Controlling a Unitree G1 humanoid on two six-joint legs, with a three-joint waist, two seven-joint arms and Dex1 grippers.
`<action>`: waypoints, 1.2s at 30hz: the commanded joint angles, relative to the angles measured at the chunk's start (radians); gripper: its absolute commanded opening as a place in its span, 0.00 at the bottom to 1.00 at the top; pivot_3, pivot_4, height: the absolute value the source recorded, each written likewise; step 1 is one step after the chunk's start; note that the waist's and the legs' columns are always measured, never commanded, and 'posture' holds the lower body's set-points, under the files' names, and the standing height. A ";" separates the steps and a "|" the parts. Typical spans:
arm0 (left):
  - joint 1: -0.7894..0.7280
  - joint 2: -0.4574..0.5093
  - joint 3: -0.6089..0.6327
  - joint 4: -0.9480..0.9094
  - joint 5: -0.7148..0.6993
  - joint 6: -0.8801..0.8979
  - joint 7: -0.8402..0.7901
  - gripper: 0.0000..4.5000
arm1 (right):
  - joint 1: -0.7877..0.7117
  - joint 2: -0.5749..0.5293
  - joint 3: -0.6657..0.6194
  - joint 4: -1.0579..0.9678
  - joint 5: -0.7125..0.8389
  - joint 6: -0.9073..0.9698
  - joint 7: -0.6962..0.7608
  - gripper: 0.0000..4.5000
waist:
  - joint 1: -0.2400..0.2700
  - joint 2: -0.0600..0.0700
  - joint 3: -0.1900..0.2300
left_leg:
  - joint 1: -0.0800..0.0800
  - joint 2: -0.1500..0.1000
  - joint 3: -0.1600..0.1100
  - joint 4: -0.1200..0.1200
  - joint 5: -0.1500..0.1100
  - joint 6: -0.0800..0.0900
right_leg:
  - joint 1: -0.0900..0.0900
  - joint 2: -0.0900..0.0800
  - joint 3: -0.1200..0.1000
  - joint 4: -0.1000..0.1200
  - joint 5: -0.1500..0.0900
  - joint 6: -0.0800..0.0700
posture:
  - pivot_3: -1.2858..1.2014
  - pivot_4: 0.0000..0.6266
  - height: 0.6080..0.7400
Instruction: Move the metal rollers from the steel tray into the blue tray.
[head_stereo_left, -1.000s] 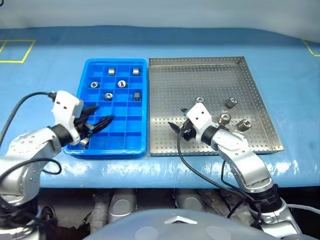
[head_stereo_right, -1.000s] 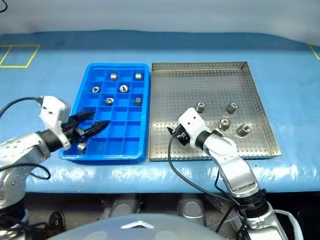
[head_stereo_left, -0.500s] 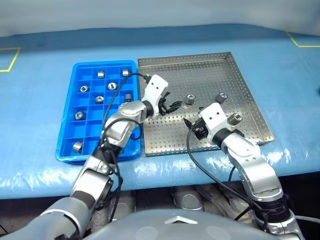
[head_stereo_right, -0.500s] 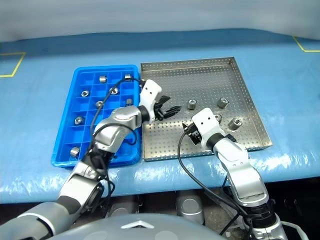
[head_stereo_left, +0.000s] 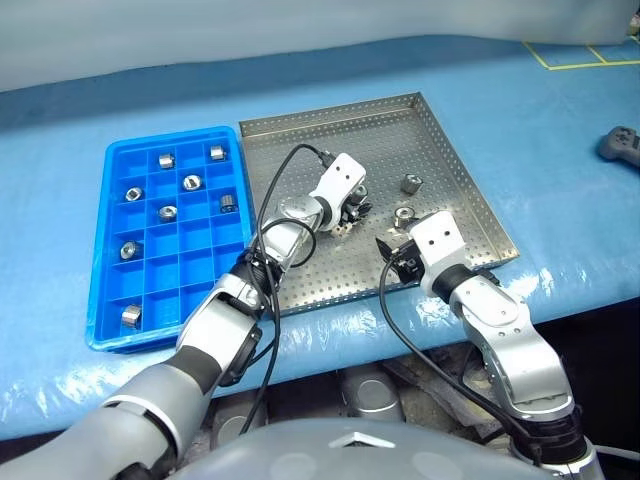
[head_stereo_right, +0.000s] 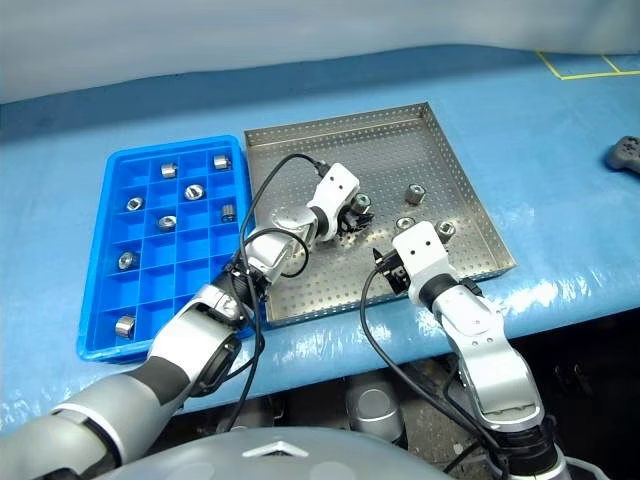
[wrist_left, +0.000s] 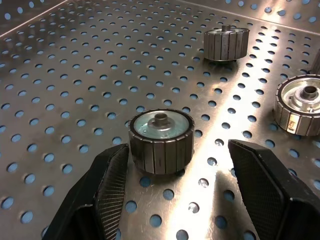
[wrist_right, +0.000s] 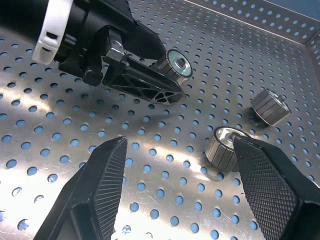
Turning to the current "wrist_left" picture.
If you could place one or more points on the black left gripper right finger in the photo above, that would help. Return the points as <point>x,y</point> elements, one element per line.
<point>270,200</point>

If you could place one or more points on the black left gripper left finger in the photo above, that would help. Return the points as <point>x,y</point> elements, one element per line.
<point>105,195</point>

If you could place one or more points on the ribbed metal roller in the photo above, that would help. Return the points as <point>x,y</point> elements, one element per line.
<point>160,155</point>
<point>225,45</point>
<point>297,117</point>

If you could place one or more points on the perforated steel tray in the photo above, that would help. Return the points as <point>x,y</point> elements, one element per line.
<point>75,62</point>

